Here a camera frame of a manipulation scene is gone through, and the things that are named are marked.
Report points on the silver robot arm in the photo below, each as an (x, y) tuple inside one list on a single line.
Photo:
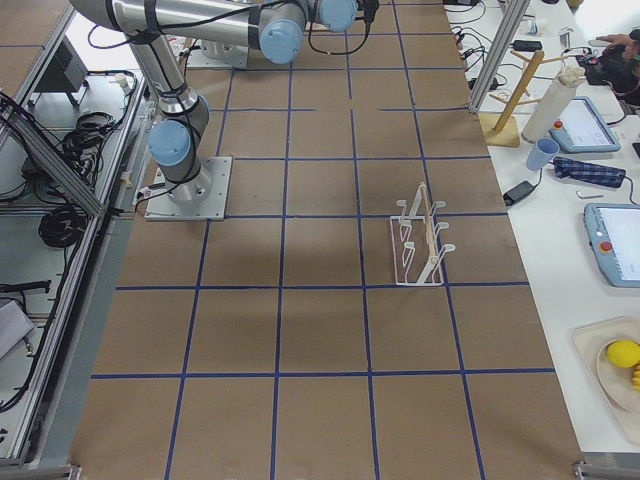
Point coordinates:
[(275, 28)]

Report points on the light blue cup on desk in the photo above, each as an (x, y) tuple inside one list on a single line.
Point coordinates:
[(542, 152)]

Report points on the black power adapter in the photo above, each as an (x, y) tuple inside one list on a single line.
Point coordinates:
[(518, 193)]

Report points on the wooden mug tree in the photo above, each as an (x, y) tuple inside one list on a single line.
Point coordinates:
[(502, 130)]

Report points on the blue teach pendant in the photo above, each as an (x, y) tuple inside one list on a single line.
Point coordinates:
[(581, 129), (613, 232)]

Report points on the blue plaid cloth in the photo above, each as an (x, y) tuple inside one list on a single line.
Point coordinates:
[(591, 173)]

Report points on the yellow lemon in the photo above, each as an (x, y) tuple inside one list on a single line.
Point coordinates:
[(623, 353)]

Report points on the white wire cup rack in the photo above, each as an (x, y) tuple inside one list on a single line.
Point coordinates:
[(418, 252)]

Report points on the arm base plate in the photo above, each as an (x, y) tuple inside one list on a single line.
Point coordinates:
[(210, 200)]

